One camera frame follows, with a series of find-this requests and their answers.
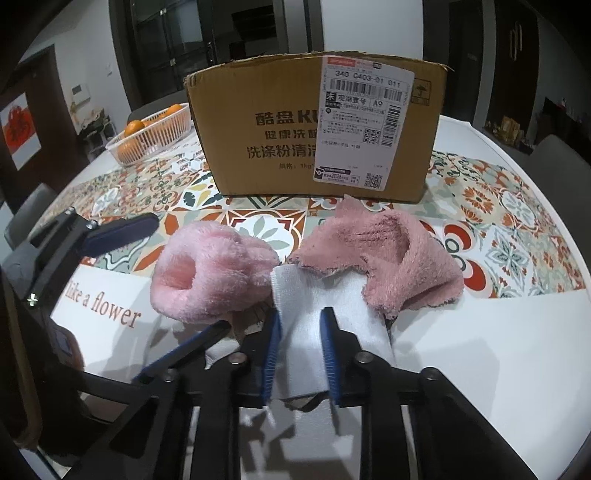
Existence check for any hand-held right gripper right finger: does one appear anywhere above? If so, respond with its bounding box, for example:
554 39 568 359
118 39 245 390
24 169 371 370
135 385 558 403
320 307 513 480

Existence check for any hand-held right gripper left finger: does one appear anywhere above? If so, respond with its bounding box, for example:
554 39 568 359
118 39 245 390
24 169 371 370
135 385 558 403
83 310 283 480

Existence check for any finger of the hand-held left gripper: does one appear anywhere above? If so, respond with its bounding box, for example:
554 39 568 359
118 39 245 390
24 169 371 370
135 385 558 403
131 319 232 386
82 212 159 258

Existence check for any white cloth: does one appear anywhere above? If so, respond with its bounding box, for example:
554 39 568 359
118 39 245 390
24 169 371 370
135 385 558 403
203 264 397 416

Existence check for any light pink fluffy cloth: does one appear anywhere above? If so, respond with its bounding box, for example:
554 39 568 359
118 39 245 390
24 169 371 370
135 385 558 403
150 222 280 324

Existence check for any dusty pink towel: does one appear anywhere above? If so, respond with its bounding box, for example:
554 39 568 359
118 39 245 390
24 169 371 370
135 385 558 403
290 194 464 320

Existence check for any cardboard box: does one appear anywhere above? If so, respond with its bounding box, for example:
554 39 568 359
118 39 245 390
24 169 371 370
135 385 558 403
184 51 455 206

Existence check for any clear plastic fruit basket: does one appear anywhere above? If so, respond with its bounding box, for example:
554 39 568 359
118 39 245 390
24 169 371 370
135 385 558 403
105 105 193 166

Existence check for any small storage cart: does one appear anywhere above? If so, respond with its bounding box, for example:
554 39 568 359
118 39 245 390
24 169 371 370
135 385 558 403
78 108 117 160

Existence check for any dark wooden door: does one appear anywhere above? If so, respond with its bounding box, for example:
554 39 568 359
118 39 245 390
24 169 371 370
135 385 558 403
0 46 62 217

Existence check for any patterned tablecloth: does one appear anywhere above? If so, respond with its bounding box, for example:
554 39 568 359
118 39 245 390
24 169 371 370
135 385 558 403
46 111 591 480

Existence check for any sliding glass door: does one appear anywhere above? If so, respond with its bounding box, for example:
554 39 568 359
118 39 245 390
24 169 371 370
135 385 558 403
111 0 320 108

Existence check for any dark display cabinet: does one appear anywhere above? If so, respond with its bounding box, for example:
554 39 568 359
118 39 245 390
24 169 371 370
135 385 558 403
531 96 591 148

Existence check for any red wall calendar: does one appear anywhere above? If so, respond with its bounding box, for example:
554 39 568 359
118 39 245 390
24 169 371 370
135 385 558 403
0 91 43 169

